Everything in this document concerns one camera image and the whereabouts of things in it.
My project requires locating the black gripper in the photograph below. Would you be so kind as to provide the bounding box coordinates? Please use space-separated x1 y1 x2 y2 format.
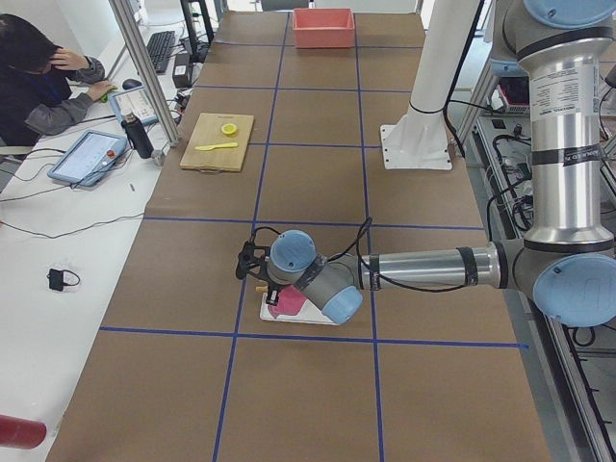
266 281 287 306

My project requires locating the pink wiping cloth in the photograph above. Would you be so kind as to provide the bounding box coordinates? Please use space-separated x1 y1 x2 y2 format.
268 286 307 319

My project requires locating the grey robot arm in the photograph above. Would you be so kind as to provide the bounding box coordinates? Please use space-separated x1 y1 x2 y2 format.
263 1 615 327

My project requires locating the black water bottle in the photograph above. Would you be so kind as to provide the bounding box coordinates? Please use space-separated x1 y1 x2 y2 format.
121 113 154 159

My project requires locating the white rectangular tray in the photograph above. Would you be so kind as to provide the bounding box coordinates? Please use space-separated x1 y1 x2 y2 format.
260 288 336 325

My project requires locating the yellow plastic knife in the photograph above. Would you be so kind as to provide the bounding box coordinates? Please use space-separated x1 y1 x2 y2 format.
194 141 239 152

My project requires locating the bamboo cutting board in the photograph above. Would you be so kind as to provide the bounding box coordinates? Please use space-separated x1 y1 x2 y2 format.
180 113 254 172

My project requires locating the yellow lemon slice toy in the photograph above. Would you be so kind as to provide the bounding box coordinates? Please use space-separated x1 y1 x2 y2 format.
220 123 238 136

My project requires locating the small silver cylinder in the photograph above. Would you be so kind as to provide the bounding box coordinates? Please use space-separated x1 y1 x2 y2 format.
151 149 166 167

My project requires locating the small black clip device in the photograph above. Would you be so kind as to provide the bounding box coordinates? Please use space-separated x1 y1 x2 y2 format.
47 268 81 292

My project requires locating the near blue teach pendant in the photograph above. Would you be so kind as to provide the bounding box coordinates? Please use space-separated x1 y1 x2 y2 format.
47 130 128 188

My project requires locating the blue teach pendant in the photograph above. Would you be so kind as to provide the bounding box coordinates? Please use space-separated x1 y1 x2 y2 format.
47 130 128 188
108 86 158 126

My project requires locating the black power adapter box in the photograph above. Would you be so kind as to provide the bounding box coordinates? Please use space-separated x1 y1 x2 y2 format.
172 53 193 89

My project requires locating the far blue teach pendant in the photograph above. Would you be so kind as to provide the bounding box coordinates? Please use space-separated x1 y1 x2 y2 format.
108 86 158 126

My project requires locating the black computer mouse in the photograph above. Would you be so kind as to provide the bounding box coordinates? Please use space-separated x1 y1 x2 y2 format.
122 79 142 90

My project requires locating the pink plastic bin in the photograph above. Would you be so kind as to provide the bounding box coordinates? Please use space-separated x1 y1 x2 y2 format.
292 8 355 49

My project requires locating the black keyboard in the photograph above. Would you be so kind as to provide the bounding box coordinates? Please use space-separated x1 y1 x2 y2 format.
146 31 175 74

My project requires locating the red cylinder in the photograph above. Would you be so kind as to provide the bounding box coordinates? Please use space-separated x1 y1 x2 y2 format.
0 415 47 449

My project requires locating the seated person in grey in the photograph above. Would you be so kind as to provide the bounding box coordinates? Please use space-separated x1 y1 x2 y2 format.
1 13 115 146

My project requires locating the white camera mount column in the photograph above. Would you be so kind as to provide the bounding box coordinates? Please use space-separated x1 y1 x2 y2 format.
380 0 482 170

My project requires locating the aluminium frame post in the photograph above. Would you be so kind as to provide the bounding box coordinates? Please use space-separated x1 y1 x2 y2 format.
109 0 180 147

